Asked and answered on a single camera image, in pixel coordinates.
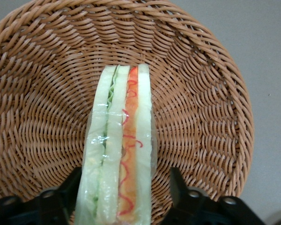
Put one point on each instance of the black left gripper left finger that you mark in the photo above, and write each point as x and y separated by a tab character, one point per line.
37	211

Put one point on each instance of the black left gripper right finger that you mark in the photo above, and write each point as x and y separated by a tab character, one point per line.
196	211

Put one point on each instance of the triangle sandwich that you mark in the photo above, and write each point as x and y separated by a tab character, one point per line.
112	140

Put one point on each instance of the round brown wicker basket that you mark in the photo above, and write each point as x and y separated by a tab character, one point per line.
49	93

